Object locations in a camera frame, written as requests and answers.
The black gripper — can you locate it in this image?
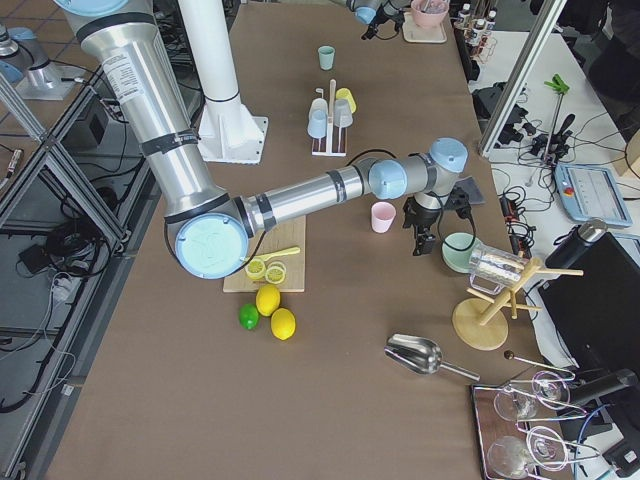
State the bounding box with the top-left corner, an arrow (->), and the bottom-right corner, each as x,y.
402,196 -> 442,256
367,4 -> 404,35

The pink plastic cup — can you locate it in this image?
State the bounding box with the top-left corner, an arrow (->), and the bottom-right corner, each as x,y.
370,201 -> 396,234

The green plastic cup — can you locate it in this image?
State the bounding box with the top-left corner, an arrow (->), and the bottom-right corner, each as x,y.
317,45 -> 335,71

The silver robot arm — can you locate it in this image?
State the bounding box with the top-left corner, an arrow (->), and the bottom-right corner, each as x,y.
345,0 -> 407,40
62,1 -> 468,279

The yellow plastic cup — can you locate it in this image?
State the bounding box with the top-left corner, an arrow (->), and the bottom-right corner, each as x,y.
336,87 -> 357,113

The grey plastic cup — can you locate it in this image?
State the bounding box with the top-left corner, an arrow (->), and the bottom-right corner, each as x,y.
333,98 -> 353,128

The white plastic cup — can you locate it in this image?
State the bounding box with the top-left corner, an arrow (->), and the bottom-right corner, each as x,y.
309,97 -> 328,121

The light blue plastic cup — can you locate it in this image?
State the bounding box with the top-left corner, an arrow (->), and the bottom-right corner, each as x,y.
307,109 -> 327,139

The green bowl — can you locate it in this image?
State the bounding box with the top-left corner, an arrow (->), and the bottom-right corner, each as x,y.
441,232 -> 481,274

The beige tray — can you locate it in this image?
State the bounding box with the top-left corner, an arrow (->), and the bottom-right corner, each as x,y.
402,12 -> 447,44

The pink bowl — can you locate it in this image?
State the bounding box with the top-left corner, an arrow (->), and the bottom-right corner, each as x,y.
410,0 -> 449,28

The grey folded cloth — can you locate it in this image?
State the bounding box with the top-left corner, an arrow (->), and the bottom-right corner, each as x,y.
455,176 -> 486,205

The clear glass mug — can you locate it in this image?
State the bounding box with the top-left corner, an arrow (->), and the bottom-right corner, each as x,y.
469,243 -> 528,295

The wooden mug tree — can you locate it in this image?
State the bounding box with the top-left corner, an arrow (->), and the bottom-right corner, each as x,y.
452,258 -> 584,351

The metal scoop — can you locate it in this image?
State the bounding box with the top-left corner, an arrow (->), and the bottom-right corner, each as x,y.
384,333 -> 480,382

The yellow plastic knife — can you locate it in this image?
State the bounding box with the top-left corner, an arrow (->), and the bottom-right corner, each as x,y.
243,246 -> 301,262

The wooden cutting board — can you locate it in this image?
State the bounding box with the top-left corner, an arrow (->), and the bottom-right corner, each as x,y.
223,217 -> 306,293

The black thermos bottle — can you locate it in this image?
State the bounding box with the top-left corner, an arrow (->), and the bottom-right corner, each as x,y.
545,218 -> 608,269

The lemon slice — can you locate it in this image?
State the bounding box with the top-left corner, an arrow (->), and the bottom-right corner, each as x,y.
244,258 -> 266,281
264,261 -> 287,285

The yellow lemon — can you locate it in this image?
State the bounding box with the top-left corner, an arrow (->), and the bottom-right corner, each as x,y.
255,284 -> 281,317
271,308 -> 296,341

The teach pendant tablet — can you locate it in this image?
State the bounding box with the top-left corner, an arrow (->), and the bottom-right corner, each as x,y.
554,164 -> 633,228

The black monitor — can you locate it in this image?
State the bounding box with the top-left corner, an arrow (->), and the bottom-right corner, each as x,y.
539,233 -> 639,373

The green lime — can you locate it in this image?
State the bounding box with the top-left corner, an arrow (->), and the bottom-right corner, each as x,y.
238,303 -> 260,330

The wine glass rack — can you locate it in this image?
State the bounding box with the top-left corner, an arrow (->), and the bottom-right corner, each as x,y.
471,369 -> 600,479

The white wire cup holder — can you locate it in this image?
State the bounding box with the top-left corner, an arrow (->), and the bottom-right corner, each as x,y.
309,79 -> 349,157

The aluminium frame post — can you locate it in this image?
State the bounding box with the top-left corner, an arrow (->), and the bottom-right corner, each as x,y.
478,0 -> 567,158

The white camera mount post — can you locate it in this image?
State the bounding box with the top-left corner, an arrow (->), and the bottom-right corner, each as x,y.
179,0 -> 268,164

